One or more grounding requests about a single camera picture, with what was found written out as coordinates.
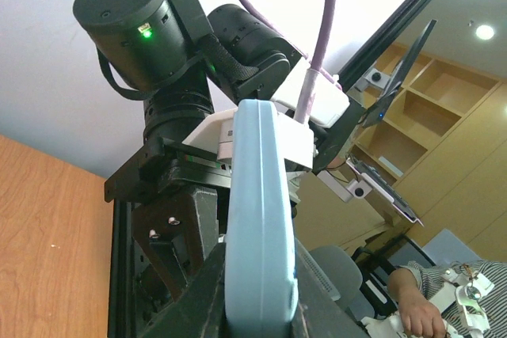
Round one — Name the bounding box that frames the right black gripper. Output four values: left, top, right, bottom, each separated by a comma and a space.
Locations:
104, 138, 231, 301

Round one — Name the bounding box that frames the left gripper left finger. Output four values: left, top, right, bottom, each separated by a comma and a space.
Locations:
142, 243, 227, 338

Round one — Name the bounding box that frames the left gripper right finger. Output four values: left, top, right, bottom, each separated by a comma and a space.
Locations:
290, 241, 368, 338

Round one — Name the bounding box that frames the light blue phone case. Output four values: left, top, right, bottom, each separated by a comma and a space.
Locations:
224, 100, 298, 337

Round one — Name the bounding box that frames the monitor on arm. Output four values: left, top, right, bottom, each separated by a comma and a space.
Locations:
354, 19, 437, 128

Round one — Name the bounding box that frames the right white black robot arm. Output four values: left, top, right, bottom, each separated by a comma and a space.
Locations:
73, 0, 301, 299

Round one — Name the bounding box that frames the operator forearm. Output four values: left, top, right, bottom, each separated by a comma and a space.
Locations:
387, 268, 434, 313

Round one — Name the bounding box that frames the operator hand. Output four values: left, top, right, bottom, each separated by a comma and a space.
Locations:
398, 298, 447, 338

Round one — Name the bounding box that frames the grey office chair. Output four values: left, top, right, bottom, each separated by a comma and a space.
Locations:
309, 245, 397, 321

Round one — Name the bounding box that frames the wooden shelf unit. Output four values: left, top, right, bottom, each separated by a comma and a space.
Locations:
337, 53, 506, 261

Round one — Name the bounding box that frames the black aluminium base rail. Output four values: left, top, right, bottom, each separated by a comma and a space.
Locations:
106, 197, 179, 338

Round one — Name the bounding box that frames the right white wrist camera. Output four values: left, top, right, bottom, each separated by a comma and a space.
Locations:
183, 108, 314, 169

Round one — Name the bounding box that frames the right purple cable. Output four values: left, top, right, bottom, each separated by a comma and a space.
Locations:
213, 0, 343, 125

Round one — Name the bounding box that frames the right black frame post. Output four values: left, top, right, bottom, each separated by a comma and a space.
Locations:
338, 0, 432, 93

